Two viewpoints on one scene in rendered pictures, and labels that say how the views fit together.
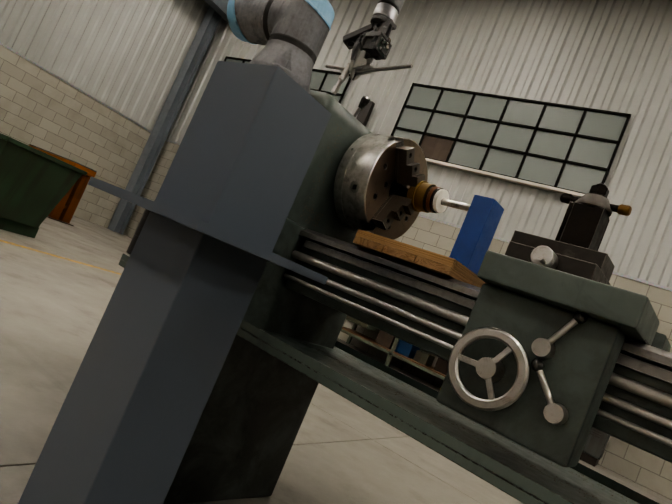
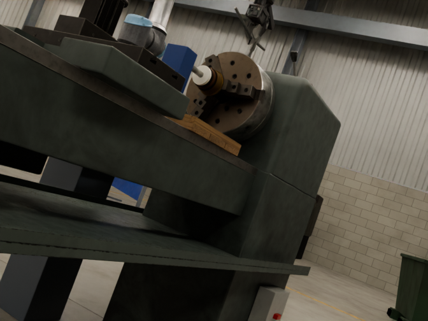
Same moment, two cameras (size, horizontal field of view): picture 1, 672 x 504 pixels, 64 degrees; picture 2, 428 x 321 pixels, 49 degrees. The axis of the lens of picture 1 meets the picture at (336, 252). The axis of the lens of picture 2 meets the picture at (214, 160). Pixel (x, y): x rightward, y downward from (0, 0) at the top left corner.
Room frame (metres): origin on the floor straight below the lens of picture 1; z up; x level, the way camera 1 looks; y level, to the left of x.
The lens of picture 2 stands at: (1.43, -1.76, 0.72)
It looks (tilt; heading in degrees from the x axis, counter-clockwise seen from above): 4 degrees up; 82
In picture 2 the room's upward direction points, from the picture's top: 20 degrees clockwise
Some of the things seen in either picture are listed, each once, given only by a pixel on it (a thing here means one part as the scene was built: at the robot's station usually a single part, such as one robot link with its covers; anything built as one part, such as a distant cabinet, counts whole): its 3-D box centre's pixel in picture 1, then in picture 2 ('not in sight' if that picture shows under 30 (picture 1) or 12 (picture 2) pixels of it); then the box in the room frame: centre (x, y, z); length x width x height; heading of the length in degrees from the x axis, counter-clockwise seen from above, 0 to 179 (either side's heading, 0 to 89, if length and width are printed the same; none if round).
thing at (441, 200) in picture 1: (458, 205); (193, 68); (1.47, -0.26, 1.08); 0.13 x 0.07 x 0.07; 51
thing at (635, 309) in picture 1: (582, 314); (72, 68); (1.18, -0.56, 0.89); 0.53 x 0.30 x 0.06; 141
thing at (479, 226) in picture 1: (474, 240); (170, 82); (1.42, -0.33, 1.00); 0.08 x 0.06 x 0.23; 141
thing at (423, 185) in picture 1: (425, 197); (209, 81); (1.54, -0.18, 1.08); 0.09 x 0.09 x 0.09; 51
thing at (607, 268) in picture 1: (560, 257); (96, 42); (1.20, -0.47, 1.00); 0.20 x 0.10 x 0.05; 51
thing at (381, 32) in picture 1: (376, 38); (260, 9); (1.66, 0.15, 1.52); 0.09 x 0.08 x 0.12; 51
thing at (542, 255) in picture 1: (542, 257); not in sight; (1.04, -0.38, 0.95); 0.07 x 0.04 x 0.04; 141
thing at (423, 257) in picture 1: (430, 269); (172, 125); (1.47, -0.26, 0.88); 0.36 x 0.30 x 0.04; 141
